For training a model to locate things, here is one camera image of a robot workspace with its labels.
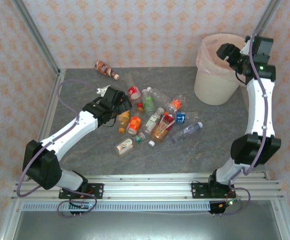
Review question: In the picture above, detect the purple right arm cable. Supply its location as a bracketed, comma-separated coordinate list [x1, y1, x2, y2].
[213, 31, 270, 217]

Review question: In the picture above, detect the aluminium table edge rail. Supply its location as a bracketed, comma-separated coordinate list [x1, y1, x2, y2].
[38, 69, 67, 142]

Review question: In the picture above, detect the aluminium frame post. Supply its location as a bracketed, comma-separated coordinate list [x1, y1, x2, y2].
[256, 0, 283, 38]
[11, 0, 67, 77]

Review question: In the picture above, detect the wide aluminium extrusion beam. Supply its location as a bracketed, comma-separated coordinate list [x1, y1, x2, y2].
[11, 181, 285, 201]

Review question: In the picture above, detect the orange red label bottle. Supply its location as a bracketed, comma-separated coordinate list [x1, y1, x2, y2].
[126, 114, 143, 136]

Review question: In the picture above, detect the green label clear bottle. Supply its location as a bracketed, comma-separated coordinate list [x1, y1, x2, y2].
[141, 88, 157, 116]

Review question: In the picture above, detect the amber tea bottle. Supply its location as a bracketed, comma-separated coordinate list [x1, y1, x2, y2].
[148, 114, 175, 148]

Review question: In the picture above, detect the white green label bottle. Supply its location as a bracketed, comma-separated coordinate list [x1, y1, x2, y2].
[143, 107, 165, 135]

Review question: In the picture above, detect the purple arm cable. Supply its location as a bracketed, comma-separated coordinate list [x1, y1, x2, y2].
[213, 31, 270, 217]
[16, 79, 103, 219]

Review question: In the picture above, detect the grey metal panel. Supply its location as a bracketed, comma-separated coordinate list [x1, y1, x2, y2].
[12, 211, 285, 240]

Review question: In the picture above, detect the small circuit board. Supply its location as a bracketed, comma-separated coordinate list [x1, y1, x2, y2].
[218, 198, 242, 208]
[68, 201, 95, 211]

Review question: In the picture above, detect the pink plastic bin liner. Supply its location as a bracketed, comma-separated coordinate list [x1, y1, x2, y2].
[196, 33, 248, 77]

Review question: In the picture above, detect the red label clear bottle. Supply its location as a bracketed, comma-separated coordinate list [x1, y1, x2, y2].
[126, 74, 142, 101]

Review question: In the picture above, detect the colourful label green-capped bottle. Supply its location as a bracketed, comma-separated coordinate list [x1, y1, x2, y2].
[114, 132, 146, 157]

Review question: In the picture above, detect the yellow juice bottle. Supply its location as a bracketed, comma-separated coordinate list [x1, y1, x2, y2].
[116, 109, 131, 134]

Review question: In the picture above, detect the orange label clear bottle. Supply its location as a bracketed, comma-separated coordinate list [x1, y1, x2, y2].
[163, 94, 187, 118]

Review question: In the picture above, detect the plain clear white-capped bottle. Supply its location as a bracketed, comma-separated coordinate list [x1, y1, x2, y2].
[146, 86, 172, 106]

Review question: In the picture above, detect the brown label plastic bottle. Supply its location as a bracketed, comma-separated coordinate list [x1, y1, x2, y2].
[94, 60, 120, 81]

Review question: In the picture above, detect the white slotted cable duct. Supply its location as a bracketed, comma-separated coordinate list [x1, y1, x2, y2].
[22, 201, 212, 212]

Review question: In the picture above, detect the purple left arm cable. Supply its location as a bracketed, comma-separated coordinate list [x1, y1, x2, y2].
[16, 79, 103, 219]

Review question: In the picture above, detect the narrow aluminium extrusion beam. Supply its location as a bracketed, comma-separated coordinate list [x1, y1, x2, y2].
[26, 172, 270, 183]

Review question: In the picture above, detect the small brown red-capped bottle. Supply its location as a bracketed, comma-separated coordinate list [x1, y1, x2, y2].
[135, 101, 145, 115]

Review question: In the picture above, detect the aluminium frame leg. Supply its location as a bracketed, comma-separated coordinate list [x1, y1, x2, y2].
[0, 199, 23, 240]
[271, 199, 290, 240]

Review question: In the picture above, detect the beige plastic bin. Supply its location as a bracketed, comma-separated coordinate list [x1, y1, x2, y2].
[194, 33, 248, 106]

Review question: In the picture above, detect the purple tinted clear bottle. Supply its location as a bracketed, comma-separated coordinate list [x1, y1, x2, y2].
[171, 121, 204, 144]

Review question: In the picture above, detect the blue label clear bottle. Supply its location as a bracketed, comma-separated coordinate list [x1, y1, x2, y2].
[174, 110, 200, 125]

